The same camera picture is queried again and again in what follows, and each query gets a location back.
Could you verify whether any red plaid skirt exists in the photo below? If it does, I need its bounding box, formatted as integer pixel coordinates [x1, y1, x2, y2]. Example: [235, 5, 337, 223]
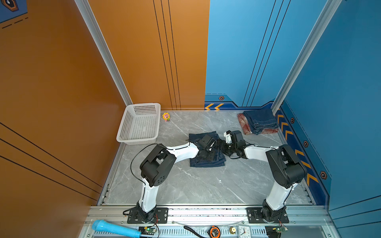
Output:
[237, 113, 279, 135]

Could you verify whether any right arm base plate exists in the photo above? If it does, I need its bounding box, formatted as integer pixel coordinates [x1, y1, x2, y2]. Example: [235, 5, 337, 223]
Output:
[246, 206, 289, 224]

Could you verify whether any small round brass object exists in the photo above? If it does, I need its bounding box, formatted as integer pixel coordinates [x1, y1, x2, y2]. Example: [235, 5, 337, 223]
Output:
[229, 227, 237, 235]

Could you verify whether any blue microphone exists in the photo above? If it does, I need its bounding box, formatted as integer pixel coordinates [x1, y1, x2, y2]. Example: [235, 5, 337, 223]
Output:
[92, 220, 141, 238]

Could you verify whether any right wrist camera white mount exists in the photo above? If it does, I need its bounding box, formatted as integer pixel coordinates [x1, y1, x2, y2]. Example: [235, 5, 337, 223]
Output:
[224, 131, 232, 144]

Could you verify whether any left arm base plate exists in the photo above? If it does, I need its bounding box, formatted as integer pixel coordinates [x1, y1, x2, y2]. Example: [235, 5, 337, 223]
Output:
[127, 207, 168, 224]

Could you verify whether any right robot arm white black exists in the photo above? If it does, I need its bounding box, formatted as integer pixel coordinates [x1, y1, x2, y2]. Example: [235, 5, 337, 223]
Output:
[216, 131, 307, 223]

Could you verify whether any small white clock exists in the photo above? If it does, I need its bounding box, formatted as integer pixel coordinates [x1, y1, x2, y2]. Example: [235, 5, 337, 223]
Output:
[237, 225, 252, 238]

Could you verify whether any aluminium front rail frame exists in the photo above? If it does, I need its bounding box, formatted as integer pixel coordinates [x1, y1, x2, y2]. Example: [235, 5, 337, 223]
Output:
[79, 205, 340, 238]

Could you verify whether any dark blue denim skirt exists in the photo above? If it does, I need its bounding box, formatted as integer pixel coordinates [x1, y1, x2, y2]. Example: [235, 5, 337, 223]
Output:
[243, 108, 278, 135]

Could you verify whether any small green circuit board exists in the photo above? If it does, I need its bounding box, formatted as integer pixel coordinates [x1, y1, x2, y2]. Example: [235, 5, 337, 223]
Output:
[139, 227, 158, 236]

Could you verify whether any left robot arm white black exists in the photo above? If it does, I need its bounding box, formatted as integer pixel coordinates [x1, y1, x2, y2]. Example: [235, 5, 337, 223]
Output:
[136, 135, 217, 222]

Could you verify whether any white plastic laundry basket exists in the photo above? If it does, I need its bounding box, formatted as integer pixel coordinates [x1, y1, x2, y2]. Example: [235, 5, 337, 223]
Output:
[116, 103, 161, 145]

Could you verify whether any yellow flower pink bear toy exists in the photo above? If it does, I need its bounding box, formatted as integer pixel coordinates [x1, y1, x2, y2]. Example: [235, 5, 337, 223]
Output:
[162, 113, 170, 122]

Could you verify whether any orange black tape measure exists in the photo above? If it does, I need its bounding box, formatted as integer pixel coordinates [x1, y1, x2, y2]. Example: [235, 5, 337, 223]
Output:
[208, 226, 221, 238]

